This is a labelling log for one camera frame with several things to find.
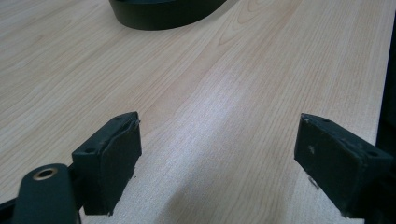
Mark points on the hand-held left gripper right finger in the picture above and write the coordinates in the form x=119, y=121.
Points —
x=336, y=161

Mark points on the black round container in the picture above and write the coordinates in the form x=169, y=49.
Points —
x=165, y=14

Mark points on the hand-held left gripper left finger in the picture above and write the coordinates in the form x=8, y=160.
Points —
x=110, y=168

